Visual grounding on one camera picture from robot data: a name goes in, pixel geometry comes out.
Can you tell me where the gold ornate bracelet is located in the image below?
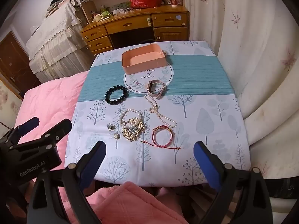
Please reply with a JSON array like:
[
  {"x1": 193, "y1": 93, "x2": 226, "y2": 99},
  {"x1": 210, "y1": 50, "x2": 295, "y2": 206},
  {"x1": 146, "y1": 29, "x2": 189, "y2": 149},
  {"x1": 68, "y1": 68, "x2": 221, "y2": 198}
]
[{"x1": 121, "y1": 117, "x2": 146, "y2": 142}]

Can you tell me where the red bangle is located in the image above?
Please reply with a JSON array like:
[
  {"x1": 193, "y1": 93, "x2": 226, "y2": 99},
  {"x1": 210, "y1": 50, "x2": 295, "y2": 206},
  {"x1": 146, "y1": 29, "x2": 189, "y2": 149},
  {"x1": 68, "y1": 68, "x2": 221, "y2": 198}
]
[{"x1": 152, "y1": 125, "x2": 174, "y2": 146}]

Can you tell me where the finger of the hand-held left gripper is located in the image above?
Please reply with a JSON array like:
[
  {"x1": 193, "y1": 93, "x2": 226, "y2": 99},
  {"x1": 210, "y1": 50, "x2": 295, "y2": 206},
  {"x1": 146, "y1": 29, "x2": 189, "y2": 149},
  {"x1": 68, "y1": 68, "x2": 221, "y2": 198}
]
[
  {"x1": 7, "y1": 117, "x2": 40, "y2": 143},
  {"x1": 35, "y1": 119, "x2": 72, "y2": 150}
]

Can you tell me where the white lace cover cloth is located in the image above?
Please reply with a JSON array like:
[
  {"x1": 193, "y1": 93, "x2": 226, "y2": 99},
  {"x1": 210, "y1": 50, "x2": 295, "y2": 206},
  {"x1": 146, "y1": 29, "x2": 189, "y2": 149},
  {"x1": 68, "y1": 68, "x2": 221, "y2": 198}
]
[{"x1": 25, "y1": 0, "x2": 94, "y2": 83}]

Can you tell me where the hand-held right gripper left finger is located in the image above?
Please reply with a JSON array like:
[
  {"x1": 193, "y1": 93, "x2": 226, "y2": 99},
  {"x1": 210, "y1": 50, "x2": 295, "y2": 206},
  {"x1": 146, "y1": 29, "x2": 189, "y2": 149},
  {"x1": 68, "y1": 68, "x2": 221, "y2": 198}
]
[{"x1": 27, "y1": 141, "x2": 107, "y2": 224}]

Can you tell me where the brown wooden door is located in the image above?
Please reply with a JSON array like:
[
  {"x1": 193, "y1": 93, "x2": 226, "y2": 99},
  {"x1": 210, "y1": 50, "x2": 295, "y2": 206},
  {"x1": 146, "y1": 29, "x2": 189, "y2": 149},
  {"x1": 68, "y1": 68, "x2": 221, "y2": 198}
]
[{"x1": 0, "y1": 31, "x2": 41, "y2": 98}]

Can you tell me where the white leaf print curtain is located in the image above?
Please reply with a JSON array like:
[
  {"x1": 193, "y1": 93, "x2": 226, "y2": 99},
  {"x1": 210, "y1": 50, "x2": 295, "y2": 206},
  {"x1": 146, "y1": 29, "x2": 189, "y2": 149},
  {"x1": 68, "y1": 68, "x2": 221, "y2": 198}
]
[{"x1": 181, "y1": 0, "x2": 299, "y2": 199}]

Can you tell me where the pink fleece clothing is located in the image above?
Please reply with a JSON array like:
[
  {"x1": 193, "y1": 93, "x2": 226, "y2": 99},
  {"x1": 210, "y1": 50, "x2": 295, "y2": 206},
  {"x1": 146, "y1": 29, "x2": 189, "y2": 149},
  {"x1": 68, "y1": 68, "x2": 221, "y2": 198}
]
[{"x1": 63, "y1": 182, "x2": 187, "y2": 224}]

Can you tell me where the pink pillow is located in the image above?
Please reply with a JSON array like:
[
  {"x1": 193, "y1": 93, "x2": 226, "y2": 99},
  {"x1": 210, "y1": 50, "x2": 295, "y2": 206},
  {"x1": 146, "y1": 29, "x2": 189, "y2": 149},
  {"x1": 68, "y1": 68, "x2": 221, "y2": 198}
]
[{"x1": 14, "y1": 71, "x2": 94, "y2": 192}]

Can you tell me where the pink mesh band watch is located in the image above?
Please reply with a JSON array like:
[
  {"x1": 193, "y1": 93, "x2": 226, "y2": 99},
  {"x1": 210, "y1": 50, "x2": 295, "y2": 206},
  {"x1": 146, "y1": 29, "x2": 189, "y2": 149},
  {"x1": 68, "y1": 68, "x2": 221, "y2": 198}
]
[{"x1": 145, "y1": 80, "x2": 168, "y2": 99}]

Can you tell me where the stack of books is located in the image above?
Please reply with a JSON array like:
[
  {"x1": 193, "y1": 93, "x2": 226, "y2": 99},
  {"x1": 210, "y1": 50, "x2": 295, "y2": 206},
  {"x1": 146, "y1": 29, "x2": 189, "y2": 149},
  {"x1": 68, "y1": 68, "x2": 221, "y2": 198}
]
[{"x1": 45, "y1": 0, "x2": 77, "y2": 17}]

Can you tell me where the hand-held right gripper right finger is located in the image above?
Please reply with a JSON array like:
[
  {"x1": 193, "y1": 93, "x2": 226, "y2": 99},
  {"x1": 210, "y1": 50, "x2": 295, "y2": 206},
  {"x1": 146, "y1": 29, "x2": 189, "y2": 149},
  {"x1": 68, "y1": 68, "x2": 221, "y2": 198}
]
[{"x1": 193, "y1": 141, "x2": 274, "y2": 224}]

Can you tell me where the pink plastic box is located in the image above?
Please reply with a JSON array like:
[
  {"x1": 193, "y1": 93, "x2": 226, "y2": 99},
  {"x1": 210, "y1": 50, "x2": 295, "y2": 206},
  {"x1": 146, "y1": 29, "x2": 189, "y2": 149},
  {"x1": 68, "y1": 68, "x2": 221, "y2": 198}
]
[{"x1": 122, "y1": 43, "x2": 167, "y2": 75}]

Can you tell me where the pearl bracelet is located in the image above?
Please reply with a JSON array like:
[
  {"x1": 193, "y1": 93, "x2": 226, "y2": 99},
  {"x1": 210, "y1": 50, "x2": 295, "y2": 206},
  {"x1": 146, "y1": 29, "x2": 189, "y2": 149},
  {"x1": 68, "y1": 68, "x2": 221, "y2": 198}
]
[{"x1": 120, "y1": 108, "x2": 143, "y2": 127}]

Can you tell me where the wooden desk with drawers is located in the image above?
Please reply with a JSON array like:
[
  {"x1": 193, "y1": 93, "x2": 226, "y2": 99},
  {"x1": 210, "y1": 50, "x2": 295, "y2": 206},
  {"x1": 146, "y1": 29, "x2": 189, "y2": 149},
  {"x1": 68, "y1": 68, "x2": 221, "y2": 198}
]
[{"x1": 80, "y1": 6, "x2": 190, "y2": 57}]

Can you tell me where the black bead bracelet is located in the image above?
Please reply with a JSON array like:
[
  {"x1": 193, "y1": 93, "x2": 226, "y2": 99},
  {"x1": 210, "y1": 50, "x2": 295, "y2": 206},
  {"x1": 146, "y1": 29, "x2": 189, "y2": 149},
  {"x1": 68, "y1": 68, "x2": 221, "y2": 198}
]
[{"x1": 104, "y1": 85, "x2": 128, "y2": 105}]

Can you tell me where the red string bracelet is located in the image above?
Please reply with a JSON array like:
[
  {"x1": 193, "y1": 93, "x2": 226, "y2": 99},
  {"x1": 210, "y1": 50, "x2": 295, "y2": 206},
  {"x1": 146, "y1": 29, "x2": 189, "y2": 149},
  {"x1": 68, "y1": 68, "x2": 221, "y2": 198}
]
[{"x1": 141, "y1": 140, "x2": 181, "y2": 150}]

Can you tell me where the pearl necklace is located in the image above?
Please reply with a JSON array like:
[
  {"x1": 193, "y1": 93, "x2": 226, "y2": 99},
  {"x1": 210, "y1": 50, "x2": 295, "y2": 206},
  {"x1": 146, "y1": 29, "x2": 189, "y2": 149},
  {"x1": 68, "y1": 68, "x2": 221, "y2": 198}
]
[{"x1": 144, "y1": 94, "x2": 177, "y2": 128}]

